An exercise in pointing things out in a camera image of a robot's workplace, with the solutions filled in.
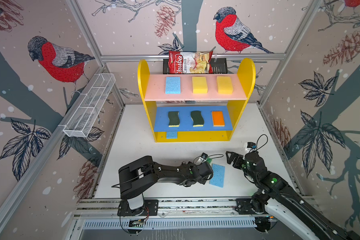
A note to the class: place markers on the black wire basket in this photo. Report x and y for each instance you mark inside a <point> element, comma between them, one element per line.
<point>219,66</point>

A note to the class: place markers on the red cassava chips bag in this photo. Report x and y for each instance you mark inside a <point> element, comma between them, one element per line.
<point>190,62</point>

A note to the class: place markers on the blue sponge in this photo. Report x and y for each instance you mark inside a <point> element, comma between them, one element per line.
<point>218,177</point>
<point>173,85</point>
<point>171,135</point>

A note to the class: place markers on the white wire mesh tray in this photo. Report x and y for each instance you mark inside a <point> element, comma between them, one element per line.
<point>86,114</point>

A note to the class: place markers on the dark green wavy sponge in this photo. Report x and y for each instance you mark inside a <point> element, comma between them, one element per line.
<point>198,120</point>
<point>174,120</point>

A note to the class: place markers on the yellow sponge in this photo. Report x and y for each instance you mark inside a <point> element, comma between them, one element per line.
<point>200,85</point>
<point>225,86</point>

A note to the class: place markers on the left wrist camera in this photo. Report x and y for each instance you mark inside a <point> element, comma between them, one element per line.
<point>202,159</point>

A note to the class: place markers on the orange sponge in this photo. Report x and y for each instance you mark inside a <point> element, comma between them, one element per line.
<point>218,119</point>

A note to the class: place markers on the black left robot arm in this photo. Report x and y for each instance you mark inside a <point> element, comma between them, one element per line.
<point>139,175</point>

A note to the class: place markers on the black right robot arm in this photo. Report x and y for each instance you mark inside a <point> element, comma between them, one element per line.
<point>276,198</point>

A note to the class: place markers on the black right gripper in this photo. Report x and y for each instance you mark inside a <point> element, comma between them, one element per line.
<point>237,158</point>

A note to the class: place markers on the yellow shelf with coloured boards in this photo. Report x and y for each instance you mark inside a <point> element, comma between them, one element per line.
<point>195,108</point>

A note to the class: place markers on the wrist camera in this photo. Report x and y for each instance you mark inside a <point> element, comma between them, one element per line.
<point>202,159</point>
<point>250,147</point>

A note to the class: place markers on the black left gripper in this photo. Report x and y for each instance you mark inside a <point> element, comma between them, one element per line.
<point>204,181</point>

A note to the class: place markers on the aluminium rail base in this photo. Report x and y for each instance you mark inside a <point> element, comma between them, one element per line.
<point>166,214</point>

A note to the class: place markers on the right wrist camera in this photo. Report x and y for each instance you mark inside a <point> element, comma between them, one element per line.
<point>250,147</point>

